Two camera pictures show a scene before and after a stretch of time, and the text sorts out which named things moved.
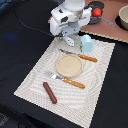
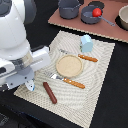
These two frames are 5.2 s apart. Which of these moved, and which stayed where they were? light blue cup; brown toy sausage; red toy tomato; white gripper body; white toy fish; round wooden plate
Moved: white gripper body; white toy fish
Stayed: light blue cup; round wooden plate; red toy tomato; brown toy sausage
